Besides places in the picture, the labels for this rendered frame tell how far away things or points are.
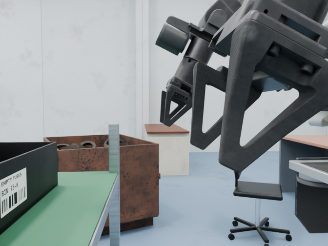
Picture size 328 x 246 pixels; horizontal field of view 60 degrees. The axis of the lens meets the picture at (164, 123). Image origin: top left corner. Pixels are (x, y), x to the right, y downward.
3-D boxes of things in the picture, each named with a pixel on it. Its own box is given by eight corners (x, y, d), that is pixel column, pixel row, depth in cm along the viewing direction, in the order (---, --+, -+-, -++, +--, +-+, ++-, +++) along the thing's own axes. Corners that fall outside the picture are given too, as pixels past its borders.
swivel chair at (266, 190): (268, 222, 284) (270, 137, 280) (303, 248, 231) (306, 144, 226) (216, 226, 275) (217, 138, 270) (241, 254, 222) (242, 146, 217)
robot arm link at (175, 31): (230, 13, 60) (218, 25, 68) (181, -14, 59) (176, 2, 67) (205, 64, 60) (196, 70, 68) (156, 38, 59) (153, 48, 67)
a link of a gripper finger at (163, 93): (150, 117, 64) (169, 80, 64) (149, 116, 71) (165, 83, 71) (177, 131, 65) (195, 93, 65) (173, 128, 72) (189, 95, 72)
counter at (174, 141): (174, 154, 694) (174, 123, 690) (189, 175, 476) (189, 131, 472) (144, 154, 688) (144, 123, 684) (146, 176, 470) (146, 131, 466)
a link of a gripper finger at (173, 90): (152, 118, 57) (173, 76, 57) (150, 117, 64) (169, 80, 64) (182, 133, 58) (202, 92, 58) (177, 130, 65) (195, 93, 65)
